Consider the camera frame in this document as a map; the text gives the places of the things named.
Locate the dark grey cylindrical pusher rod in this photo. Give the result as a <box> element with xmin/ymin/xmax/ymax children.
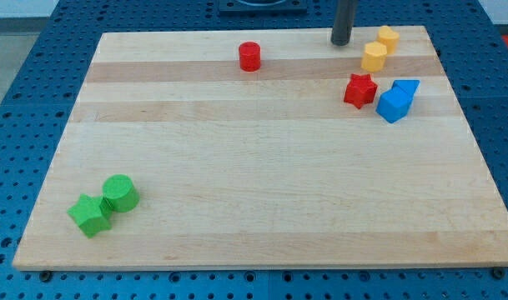
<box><xmin>330</xmin><ymin>0</ymin><xmax>359</xmax><ymax>46</ymax></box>

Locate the yellow heart block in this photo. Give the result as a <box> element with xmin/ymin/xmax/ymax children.
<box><xmin>376</xmin><ymin>25</ymin><xmax>400</xmax><ymax>55</ymax></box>

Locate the blue triangle block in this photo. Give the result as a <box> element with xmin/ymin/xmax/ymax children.
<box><xmin>392</xmin><ymin>79</ymin><xmax>420</xmax><ymax>100</ymax></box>

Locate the yellow hexagon block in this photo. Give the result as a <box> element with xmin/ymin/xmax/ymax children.
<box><xmin>360</xmin><ymin>42</ymin><xmax>388</xmax><ymax>73</ymax></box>

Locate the red star block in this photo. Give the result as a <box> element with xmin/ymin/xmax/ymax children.
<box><xmin>343</xmin><ymin>73</ymin><xmax>378</xmax><ymax>109</ymax></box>

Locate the red cylinder block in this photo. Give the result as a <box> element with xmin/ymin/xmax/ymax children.
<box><xmin>239</xmin><ymin>41</ymin><xmax>261</xmax><ymax>72</ymax></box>

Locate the blue cube block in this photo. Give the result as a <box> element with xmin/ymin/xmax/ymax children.
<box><xmin>376</xmin><ymin>87</ymin><xmax>412</xmax><ymax>123</ymax></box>

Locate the light wooden board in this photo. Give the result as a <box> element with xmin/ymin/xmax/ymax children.
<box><xmin>13</xmin><ymin>26</ymin><xmax>508</xmax><ymax>271</ymax></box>

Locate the green cylinder block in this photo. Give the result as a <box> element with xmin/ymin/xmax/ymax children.
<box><xmin>102</xmin><ymin>174</ymin><xmax>139</xmax><ymax>213</ymax></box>

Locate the green star block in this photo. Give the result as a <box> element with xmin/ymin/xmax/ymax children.
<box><xmin>67</xmin><ymin>194</ymin><xmax>113</xmax><ymax>238</ymax></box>

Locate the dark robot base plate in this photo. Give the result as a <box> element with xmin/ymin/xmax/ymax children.
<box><xmin>215</xmin><ymin>0</ymin><xmax>308</xmax><ymax>15</ymax></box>

